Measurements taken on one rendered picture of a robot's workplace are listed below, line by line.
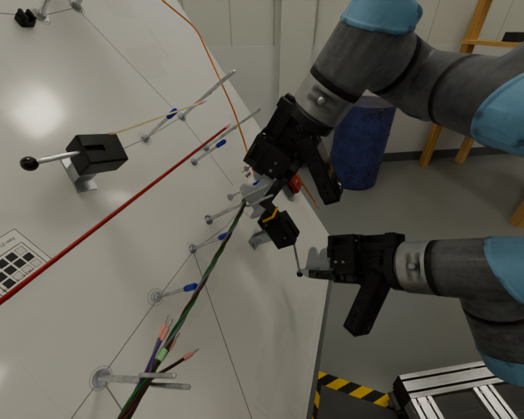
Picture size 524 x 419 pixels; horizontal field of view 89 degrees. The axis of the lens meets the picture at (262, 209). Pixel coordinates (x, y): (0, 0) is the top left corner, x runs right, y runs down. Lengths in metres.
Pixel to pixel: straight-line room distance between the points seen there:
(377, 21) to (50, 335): 0.45
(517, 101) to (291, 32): 2.68
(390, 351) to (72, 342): 1.62
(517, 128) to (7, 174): 0.48
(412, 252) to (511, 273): 0.10
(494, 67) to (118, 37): 0.53
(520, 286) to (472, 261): 0.04
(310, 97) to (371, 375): 1.51
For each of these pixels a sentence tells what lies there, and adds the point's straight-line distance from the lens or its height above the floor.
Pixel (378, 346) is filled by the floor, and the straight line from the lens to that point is 1.79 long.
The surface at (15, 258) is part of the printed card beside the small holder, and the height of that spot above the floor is 1.29.
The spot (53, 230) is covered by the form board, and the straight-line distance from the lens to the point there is 0.37.
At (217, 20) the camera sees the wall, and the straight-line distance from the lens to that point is 2.92.
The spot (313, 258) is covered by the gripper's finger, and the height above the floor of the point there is 1.10.
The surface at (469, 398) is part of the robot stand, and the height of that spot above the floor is 0.21.
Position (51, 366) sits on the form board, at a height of 1.21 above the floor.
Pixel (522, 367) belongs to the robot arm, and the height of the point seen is 1.15.
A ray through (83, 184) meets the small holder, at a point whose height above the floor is 1.31.
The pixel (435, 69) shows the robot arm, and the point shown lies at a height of 1.43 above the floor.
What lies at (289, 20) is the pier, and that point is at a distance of 2.91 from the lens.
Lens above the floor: 1.48
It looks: 35 degrees down
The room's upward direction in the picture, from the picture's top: straight up
